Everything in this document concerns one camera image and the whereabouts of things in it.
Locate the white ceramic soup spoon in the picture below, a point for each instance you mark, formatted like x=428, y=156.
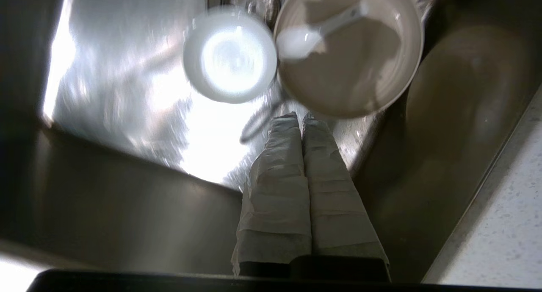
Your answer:
x=305, y=40

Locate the white ceramic bowl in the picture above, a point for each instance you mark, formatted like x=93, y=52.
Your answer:
x=230, y=57

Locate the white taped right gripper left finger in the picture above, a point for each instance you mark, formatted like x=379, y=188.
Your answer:
x=275, y=207

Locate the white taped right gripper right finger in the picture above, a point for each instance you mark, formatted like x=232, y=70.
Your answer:
x=334, y=198

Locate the cream round plate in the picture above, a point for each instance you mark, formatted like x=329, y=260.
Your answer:
x=360, y=71

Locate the stainless steel sink basin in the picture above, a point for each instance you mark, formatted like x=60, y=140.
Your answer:
x=127, y=177

